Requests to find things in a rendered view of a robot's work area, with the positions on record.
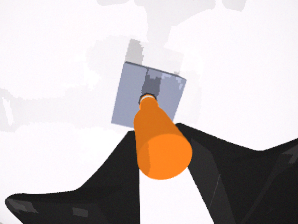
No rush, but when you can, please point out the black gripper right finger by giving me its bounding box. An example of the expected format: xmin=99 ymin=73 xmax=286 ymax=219
xmin=176 ymin=123 xmax=298 ymax=224

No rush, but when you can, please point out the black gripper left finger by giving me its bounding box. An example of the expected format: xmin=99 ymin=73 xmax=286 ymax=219
xmin=4 ymin=129 xmax=141 ymax=224

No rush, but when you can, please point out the orange marker cap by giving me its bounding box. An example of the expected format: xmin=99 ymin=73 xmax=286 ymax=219
xmin=134 ymin=105 xmax=192 ymax=180

